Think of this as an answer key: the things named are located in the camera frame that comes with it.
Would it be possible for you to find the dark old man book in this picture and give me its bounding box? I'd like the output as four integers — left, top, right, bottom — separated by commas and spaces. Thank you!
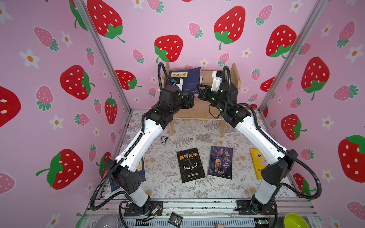
208, 146, 233, 180

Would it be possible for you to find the black antler cover book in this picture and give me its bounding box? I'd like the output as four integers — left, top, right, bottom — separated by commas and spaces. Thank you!
176, 148, 205, 183

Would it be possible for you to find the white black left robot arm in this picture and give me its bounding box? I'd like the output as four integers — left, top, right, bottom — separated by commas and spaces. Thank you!
106, 85, 194, 208

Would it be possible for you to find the navy book behind left arm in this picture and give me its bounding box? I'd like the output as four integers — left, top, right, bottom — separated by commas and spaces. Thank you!
109, 159, 146, 193

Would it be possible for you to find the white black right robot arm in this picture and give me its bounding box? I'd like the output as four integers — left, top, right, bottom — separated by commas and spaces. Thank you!
198, 82, 297, 215

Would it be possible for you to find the Kuromi toy figurine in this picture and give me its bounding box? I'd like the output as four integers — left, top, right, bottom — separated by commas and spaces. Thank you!
161, 136, 168, 145

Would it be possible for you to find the yellow cartoon cover book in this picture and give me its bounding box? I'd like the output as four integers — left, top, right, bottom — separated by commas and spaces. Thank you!
250, 148, 268, 180

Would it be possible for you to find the small black electronic module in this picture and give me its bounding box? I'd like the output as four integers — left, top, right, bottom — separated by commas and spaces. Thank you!
168, 212, 183, 228

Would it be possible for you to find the lime green bowl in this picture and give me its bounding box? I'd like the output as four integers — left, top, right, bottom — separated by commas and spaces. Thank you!
283, 213, 309, 228

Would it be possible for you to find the grey bowl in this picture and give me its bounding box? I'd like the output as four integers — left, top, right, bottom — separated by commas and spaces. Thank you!
94, 214, 120, 228

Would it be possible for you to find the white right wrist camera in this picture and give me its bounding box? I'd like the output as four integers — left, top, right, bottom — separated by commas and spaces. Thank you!
211, 71, 224, 92

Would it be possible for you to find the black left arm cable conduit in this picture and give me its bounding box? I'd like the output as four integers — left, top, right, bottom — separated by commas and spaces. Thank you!
89, 62, 177, 211

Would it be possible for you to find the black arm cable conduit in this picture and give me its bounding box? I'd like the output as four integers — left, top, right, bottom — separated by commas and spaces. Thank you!
222, 65, 322, 200
89, 62, 177, 211

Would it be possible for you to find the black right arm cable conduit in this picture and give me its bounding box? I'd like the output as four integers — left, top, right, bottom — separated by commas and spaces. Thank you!
222, 65, 322, 200

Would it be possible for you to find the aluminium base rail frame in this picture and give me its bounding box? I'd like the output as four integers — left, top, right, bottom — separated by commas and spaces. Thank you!
79, 198, 321, 228

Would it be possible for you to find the right aluminium corner post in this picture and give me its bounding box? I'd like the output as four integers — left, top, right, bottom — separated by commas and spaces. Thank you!
259, 0, 328, 114

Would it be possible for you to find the aluminium corner post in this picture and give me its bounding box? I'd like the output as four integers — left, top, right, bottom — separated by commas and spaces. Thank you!
259, 0, 328, 114
75, 0, 132, 114

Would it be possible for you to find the left aluminium corner post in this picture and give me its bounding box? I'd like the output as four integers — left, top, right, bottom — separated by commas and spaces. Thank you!
75, 0, 132, 114

